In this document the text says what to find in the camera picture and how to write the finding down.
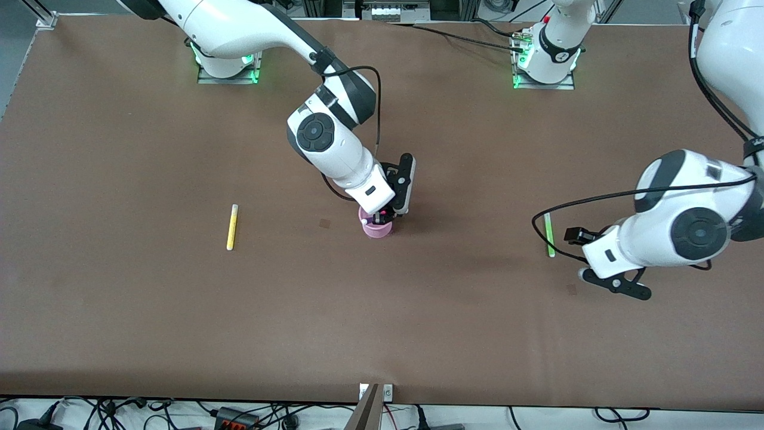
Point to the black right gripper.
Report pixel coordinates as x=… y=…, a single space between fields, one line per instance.
x=385 y=216

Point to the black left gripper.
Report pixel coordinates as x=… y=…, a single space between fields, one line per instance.
x=576 y=235

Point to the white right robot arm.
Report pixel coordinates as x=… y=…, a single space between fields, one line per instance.
x=334 y=149

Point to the pink cup pen holder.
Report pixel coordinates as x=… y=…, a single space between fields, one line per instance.
x=376 y=232

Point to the green marker pen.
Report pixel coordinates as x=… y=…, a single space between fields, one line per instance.
x=550 y=236

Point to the yellow marker pen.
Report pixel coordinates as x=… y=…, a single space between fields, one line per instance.
x=231 y=228

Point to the white power strip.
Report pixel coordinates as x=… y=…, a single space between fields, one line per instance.
x=391 y=12

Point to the black box with orange connectors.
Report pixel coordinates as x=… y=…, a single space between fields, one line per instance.
x=230 y=415

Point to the black power adapter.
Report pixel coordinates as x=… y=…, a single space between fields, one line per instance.
x=39 y=425

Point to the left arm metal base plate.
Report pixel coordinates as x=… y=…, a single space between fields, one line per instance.
x=561 y=86

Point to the white pole clamp bracket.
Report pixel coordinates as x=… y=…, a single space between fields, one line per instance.
x=388 y=392

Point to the grey camera support pole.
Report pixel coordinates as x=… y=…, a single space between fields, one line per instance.
x=365 y=415

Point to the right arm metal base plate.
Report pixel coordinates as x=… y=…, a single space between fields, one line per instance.
x=230 y=80

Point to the metal table corner bracket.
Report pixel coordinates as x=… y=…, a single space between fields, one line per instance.
x=48 y=21

